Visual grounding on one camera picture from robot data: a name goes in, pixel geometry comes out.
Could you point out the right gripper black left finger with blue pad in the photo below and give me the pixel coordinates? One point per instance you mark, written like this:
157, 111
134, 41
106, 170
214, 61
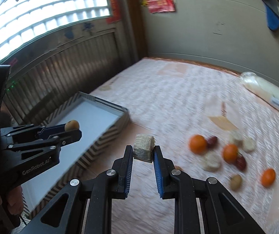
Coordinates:
85, 206

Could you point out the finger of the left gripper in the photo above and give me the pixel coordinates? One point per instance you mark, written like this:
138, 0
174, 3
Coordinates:
42, 129
24, 141

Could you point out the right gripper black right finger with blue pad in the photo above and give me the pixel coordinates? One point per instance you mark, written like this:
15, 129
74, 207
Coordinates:
200, 205

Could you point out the wrapped white daikon radish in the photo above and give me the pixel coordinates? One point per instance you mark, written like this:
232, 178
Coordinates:
261, 88

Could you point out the red paper couplet strip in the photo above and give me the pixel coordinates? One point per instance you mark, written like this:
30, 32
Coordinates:
115, 12

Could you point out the window with grille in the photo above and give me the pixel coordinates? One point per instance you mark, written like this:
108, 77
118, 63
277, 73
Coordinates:
21, 21

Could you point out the dark red jujube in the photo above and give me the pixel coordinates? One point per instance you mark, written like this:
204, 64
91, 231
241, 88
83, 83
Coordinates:
241, 163
212, 142

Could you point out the large brown longan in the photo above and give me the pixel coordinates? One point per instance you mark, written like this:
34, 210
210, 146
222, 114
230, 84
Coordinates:
235, 182

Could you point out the beige paper tag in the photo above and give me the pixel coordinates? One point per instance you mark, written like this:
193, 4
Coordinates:
222, 121

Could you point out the chevron patterned tray box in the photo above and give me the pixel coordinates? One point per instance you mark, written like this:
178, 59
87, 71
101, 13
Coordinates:
100, 121

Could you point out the blue object on wall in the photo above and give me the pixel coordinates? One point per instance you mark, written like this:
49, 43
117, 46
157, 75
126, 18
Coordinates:
272, 14

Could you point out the tangerine with stem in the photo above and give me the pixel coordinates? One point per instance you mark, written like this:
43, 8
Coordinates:
230, 153

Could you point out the person's hand holding gripper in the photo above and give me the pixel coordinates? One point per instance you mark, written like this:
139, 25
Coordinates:
14, 201

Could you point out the large orange tangerine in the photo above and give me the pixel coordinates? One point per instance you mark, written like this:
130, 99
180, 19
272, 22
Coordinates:
268, 178

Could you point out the small tangerine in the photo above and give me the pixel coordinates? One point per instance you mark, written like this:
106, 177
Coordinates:
197, 144

